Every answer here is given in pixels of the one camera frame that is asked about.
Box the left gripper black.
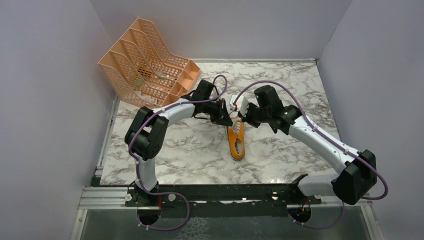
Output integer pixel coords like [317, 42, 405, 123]
[202, 98, 234, 127]

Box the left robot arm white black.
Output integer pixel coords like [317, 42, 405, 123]
[124, 79, 233, 206]

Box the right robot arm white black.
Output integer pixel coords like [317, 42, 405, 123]
[232, 85, 378, 205]

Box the white shoelace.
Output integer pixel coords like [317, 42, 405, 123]
[229, 111, 243, 136]

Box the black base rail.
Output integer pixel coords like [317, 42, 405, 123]
[124, 183, 341, 219]

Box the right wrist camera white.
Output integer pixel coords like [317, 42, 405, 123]
[229, 94, 249, 117]

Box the peach plastic file organizer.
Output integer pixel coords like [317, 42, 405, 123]
[98, 18, 201, 109]

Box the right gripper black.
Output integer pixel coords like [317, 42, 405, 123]
[238, 100, 271, 128]

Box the orange canvas sneaker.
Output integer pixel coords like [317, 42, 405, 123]
[226, 122, 245, 161]

